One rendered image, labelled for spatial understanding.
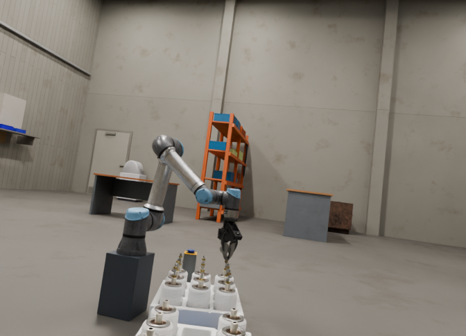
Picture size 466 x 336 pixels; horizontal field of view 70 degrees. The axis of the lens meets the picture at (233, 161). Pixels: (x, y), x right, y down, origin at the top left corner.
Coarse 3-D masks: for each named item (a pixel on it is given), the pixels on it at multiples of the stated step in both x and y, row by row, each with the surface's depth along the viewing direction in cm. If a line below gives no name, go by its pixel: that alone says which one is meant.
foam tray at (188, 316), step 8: (160, 288) 160; (184, 296) 153; (152, 304) 138; (160, 304) 139; (184, 304) 143; (240, 304) 152; (184, 312) 137; (192, 312) 137; (200, 312) 138; (208, 312) 138; (216, 312) 138; (224, 312) 139; (240, 312) 141; (184, 320) 137; (192, 320) 137; (200, 320) 137; (208, 320) 138; (216, 320) 138; (216, 328) 138
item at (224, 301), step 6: (216, 294) 144; (222, 294) 142; (228, 294) 142; (234, 294) 143; (216, 300) 144; (222, 300) 142; (228, 300) 142; (234, 300) 143; (216, 306) 143; (222, 306) 141; (228, 306) 142; (234, 306) 144
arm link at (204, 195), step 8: (160, 136) 177; (168, 136) 180; (152, 144) 178; (160, 144) 173; (168, 144) 173; (160, 152) 171; (168, 152) 171; (176, 152) 175; (168, 160) 171; (176, 160) 170; (176, 168) 169; (184, 168) 168; (184, 176) 167; (192, 176) 166; (192, 184) 165; (200, 184) 165; (192, 192) 167; (200, 192) 161; (208, 192) 161; (200, 200) 160; (208, 200) 160
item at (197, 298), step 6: (192, 288) 143; (192, 294) 142; (198, 294) 141; (204, 294) 142; (192, 300) 141; (198, 300) 141; (204, 300) 142; (192, 306) 141; (198, 306) 141; (204, 306) 142
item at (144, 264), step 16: (112, 256) 166; (128, 256) 165; (144, 256) 169; (112, 272) 165; (128, 272) 164; (144, 272) 171; (112, 288) 164; (128, 288) 163; (144, 288) 173; (112, 304) 163; (128, 304) 162; (144, 304) 175; (128, 320) 161
